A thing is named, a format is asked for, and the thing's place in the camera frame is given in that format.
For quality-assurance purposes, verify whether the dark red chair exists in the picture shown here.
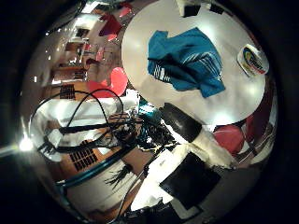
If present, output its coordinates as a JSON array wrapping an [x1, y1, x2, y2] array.
[[98, 13, 124, 37]]

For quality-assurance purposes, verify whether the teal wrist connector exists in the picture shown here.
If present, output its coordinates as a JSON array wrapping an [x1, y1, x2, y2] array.
[[137, 98, 161, 126]]

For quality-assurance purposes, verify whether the bright ceiling lamp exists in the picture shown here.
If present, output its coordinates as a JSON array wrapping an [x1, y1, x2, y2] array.
[[17, 135, 36, 154]]

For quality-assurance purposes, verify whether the black cable bundle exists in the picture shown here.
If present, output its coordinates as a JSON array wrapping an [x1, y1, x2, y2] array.
[[36, 88, 148, 154]]

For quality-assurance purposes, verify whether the teal frame bar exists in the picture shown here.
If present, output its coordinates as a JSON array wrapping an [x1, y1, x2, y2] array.
[[55, 146, 138, 189]]

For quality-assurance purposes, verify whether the blue striped cloth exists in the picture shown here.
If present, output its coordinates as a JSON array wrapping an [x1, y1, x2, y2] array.
[[147, 27, 226, 99]]

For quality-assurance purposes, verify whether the wooden cabinet with vent grille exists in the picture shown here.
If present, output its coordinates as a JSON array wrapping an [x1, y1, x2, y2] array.
[[46, 82, 104, 180]]

